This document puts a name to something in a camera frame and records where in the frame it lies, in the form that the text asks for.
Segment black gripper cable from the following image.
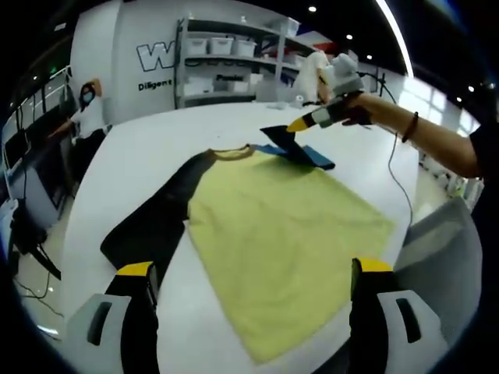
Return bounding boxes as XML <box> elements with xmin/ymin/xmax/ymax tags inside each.
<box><xmin>387</xmin><ymin>130</ymin><xmax>415</xmax><ymax>229</ymax></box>

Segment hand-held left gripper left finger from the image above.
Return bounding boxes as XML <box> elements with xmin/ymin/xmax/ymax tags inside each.
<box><xmin>65</xmin><ymin>260</ymin><xmax>161</xmax><ymax>374</ymax></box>

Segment round ceiling downlights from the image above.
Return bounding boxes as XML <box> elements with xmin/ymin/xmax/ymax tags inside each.
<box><xmin>306</xmin><ymin>3</ymin><xmax>476</xmax><ymax>103</ymax></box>

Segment black office chair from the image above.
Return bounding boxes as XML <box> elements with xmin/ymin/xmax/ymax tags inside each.
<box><xmin>11</xmin><ymin>194</ymin><xmax>63</xmax><ymax>281</ymax></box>

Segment ceiling light strip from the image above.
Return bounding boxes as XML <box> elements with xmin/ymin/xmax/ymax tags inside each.
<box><xmin>376</xmin><ymin>0</ymin><xmax>414</xmax><ymax>76</ymax></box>

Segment yellow blue black garment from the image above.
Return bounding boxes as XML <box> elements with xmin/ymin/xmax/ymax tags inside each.
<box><xmin>100</xmin><ymin>124</ymin><xmax>395</xmax><ymax>366</ymax></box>

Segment white lidded storage bin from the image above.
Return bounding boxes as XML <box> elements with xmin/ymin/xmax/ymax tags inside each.
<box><xmin>186</xmin><ymin>37</ymin><xmax>208</xmax><ymax>56</ymax></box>
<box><xmin>233</xmin><ymin>38</ymin><xmax>259</xmax><ymax>57</ymax></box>
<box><xmin>208</xmin><ymin>37</ymin><xmax>233</xmax><ymax>55</ymax></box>

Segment person's right hand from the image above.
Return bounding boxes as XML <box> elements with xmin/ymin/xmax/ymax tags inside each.
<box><xmin>339</xmin><ymin>91</ymin><xmax>407</xmax><ymax>136</ymax></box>

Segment dark bead bracelet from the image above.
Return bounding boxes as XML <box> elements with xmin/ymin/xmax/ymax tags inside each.
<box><xmin>400</xmin><ymin>111</ymin><xmax>420</xmax><ymax>143</ymax></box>

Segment black computer monitor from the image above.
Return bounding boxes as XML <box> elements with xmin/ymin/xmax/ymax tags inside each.
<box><xmin>2</xmin><ymin>128</ymin><xmax>30</xmax><ymax>169</ymax></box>

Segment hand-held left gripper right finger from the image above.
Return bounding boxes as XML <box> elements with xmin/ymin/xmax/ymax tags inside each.
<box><xmin>348</xmin><ymin>256</ymin><xmax>450</xmax><ymax>374</ymax></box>

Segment grey metal shelf unit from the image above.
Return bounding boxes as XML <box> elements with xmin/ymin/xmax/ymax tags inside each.
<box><xmin>174</xmin><ymin>17</ymin><xmax>305</xmax><ymax>110</ymax></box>

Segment light grey box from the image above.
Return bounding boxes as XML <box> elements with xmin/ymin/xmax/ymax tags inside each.
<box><xmin>256</xmin><ymin>83</ymin><xmax>280</xmax><ymax>103</ymax></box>

